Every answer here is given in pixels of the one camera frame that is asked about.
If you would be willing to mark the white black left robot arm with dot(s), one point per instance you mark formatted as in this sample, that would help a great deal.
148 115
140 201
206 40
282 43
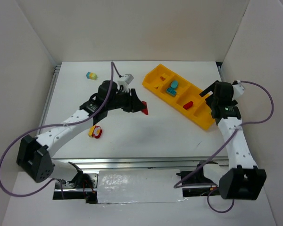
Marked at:
35 153

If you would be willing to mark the yellow lego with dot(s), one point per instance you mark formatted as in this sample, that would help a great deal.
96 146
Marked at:
90 132

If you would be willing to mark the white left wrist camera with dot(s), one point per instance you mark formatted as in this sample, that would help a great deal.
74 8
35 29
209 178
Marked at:
124 82

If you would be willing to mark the blue rectangular lego brick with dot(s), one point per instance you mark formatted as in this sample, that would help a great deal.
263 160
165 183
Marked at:
172 92

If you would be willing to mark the lime blue orange lego stack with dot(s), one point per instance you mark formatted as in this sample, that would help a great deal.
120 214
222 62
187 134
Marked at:
91 76

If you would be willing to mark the yellow sorting tray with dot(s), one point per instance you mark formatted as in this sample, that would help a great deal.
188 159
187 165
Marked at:
200 113

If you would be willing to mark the red half round lego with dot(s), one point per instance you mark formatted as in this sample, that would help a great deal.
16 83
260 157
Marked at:
145 109

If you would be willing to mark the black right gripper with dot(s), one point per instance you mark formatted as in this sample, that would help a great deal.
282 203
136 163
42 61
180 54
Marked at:
211 98

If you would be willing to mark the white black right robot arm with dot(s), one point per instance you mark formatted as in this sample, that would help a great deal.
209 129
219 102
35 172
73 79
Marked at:
243 180

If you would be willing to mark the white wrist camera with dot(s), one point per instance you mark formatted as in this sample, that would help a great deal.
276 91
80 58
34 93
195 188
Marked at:
238 89
124 82

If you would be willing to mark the white foil cover panel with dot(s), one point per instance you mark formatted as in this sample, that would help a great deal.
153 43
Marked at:
138 186

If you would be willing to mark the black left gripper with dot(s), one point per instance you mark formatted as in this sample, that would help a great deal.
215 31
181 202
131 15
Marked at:
131 100

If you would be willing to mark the red rectangular lego brick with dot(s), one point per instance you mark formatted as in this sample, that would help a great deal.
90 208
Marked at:
188 105

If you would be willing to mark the blue frog lego brick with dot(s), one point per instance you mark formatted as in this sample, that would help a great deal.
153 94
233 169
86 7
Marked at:
174 84

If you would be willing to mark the red flower lego brick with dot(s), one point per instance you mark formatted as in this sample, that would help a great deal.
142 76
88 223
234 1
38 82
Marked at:
97 132

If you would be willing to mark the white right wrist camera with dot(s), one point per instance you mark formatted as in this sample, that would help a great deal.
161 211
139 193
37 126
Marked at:
238 89

